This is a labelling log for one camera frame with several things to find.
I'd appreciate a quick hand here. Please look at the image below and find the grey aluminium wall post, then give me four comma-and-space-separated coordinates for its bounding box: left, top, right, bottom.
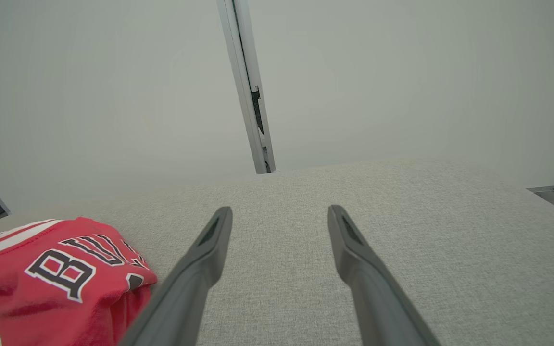
217, 0, 276, 174

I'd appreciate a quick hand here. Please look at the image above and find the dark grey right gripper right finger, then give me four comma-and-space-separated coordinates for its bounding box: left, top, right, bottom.
327, 205, 441, 346

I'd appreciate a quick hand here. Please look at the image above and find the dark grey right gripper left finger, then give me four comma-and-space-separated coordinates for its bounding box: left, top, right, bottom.
119, 207, 233, 346

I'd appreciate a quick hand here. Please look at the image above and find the red Bulls jersey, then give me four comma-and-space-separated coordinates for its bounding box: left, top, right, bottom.
0, 217, 158, 346

